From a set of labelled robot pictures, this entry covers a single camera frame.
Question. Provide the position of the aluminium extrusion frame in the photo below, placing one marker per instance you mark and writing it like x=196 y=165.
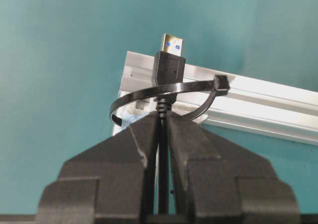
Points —
x=251 y=105

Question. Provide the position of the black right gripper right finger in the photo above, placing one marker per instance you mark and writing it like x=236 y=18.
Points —
x=219 y=182

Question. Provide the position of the blue tape patch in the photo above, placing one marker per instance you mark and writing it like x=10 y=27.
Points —
x=128 y=119

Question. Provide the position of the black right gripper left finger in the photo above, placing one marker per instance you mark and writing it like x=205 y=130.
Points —
x=113 y=181

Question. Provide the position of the black zip tie loop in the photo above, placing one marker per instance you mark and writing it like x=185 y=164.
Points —
x=219 y=86

